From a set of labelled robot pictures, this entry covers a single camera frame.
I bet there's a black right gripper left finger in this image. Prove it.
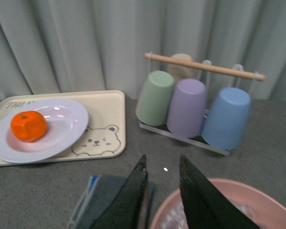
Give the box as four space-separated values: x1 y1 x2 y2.
91 155 148 229

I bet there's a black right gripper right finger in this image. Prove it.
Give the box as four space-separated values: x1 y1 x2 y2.
179 155 259 229

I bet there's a white round plate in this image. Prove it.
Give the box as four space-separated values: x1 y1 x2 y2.
0 98 89 164

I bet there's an orange mandarin fruit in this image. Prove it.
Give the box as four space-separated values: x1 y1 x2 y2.
10 111 48 142

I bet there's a grey blue folded cloth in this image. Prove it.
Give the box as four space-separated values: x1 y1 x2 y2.
68 175 154 229

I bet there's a pink plastic bowl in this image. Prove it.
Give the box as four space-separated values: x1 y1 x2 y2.
150 178 286 229

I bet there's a beige bear serving tray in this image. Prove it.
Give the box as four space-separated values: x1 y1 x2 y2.
0 90 126 167

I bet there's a light blue cup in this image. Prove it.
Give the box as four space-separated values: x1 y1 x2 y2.
201 87 251 151

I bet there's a lilac purple cup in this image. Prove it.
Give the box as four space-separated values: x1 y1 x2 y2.
166 79 207 138

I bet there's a light green cup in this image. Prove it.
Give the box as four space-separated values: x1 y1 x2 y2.
135 71 174 126

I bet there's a beige cup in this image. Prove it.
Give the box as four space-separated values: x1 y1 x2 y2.
167 53 194 86

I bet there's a clear acrylic cup rack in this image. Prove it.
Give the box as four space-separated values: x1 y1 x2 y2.
139 52 266 156

